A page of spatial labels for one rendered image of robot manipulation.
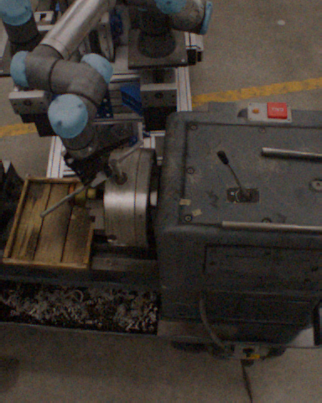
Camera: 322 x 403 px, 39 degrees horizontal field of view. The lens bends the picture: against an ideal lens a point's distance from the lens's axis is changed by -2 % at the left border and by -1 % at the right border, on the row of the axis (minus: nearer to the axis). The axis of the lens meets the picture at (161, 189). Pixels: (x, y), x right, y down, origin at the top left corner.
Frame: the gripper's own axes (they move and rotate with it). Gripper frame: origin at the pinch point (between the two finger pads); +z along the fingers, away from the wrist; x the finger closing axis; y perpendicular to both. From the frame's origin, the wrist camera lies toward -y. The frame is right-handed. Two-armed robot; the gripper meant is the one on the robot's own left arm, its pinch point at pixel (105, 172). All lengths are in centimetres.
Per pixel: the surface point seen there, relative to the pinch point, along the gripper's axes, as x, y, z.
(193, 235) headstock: 27.3, -6.8, 5.6
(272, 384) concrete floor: 84, -7, 124
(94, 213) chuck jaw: -1.3, 8.2, 21.9
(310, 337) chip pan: 74, -25, 73
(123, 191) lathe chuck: 3.6, -1.7, 10.7
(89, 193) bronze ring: -8.0, 5.2, 22.9
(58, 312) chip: 3, 42, 69
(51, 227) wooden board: -16, 22, 44
